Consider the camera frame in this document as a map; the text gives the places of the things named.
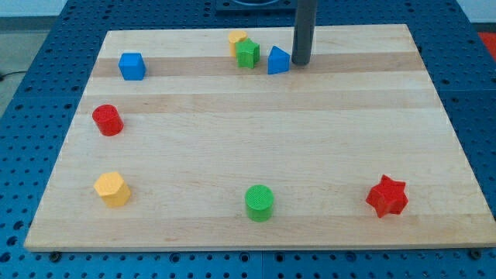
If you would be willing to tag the red cylinder block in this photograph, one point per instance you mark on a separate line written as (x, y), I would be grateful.
(108, 120)

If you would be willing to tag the yellow hexagon block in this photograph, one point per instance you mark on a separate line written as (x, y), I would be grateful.
(112, 189)

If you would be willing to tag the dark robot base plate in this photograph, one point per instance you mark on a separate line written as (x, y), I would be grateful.
(254, 5)

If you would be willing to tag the green cylinder block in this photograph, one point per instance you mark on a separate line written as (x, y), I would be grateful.
(259, 201)

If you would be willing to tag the wooden board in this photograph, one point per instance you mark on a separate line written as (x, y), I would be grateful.
(199, 131)

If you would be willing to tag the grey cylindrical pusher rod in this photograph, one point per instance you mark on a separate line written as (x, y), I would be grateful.
(305, 18)

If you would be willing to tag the yellow cylinder block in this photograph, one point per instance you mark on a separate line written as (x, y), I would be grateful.
(235, 37)

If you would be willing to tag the blue triangle block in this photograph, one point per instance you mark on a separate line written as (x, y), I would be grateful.
(278, 61)

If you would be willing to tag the blue cube block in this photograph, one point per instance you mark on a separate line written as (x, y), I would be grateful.
(132, 66)

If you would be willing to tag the green star block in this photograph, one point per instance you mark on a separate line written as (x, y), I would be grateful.
(247, 53)

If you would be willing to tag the red star block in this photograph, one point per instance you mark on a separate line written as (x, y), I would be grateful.
(387, 197)

